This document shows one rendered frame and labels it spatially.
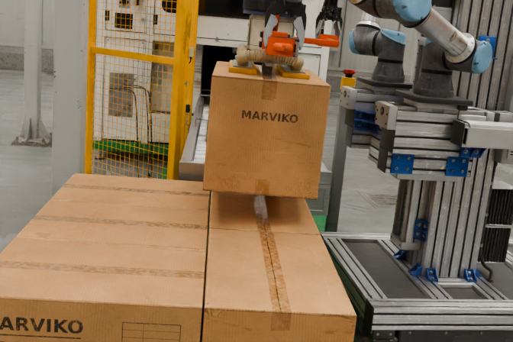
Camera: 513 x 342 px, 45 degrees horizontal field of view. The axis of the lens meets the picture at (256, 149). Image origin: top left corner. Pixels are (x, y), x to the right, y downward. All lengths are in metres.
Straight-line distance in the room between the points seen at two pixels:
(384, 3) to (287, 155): 0.59
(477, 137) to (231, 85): 0.93
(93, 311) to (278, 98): 0.91
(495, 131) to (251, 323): 1.22
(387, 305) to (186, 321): 1.08
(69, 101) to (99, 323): 2.06
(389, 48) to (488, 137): 0.71
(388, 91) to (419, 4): 0.91
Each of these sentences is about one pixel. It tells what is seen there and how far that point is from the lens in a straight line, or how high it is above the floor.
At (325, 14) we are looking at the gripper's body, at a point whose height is 1.31.
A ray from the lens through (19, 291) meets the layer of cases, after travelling 1.71.
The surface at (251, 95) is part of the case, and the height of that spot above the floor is 1.02.
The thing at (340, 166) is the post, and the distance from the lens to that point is 3.44.
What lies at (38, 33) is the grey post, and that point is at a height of 0.98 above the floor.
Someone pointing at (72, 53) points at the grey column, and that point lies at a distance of 3.53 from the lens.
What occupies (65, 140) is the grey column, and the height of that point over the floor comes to 0.52.
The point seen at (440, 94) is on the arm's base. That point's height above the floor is 1.05.
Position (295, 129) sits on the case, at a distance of 2.09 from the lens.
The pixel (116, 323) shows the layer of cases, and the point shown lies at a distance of 1.66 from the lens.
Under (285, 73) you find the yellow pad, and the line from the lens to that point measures 2.20.
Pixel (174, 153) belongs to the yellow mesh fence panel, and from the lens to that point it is 3.57.
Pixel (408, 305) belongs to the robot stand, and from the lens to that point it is 2.55.
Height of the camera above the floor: 1.27
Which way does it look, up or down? 12 degrees down
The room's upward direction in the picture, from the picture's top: 5 degrees clockwise
